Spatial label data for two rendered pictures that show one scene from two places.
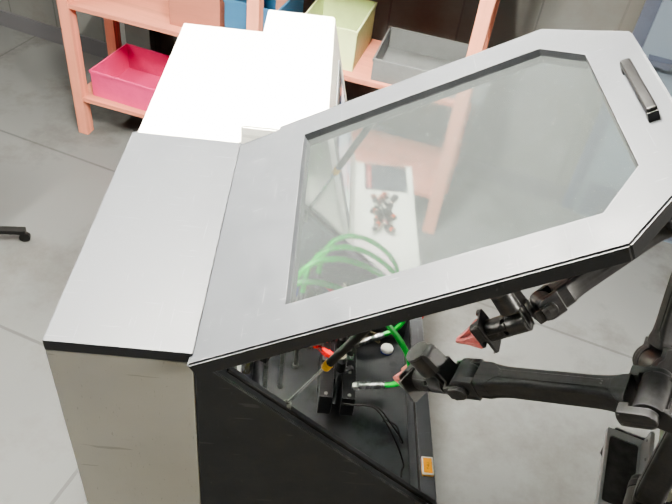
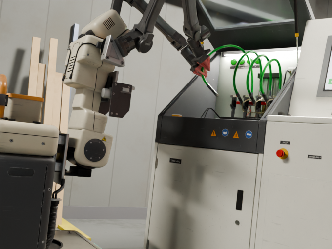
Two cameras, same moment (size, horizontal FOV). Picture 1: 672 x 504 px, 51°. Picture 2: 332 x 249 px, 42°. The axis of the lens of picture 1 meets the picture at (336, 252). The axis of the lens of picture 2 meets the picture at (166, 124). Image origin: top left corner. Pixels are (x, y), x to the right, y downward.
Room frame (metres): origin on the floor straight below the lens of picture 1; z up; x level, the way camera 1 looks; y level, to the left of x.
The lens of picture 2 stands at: (2.65, -2.14, 0.78)
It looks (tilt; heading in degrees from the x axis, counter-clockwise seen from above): 3 degrees up; 134
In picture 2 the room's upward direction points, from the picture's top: 6 degrees clockwise
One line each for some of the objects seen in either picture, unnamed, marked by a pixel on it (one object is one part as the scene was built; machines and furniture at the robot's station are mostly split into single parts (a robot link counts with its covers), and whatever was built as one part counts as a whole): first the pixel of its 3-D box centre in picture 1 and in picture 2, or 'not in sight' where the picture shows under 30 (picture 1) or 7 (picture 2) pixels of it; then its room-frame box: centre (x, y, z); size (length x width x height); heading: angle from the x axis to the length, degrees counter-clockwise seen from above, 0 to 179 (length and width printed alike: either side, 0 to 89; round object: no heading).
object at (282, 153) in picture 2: not in sight; (281, 153); (1.65, -0.31, 0.80); 0.05 x 0.04 x 0.05; 4
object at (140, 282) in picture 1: (195, 326); not in sight; (1.50, 0.43, 0.75); 1.40 x 0.28 x 1.50; 4
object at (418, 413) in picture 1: (415, 412); (207, 133); (1.20, -0.29, 0.87); 0.62 x 0.04 x 0.16; 4
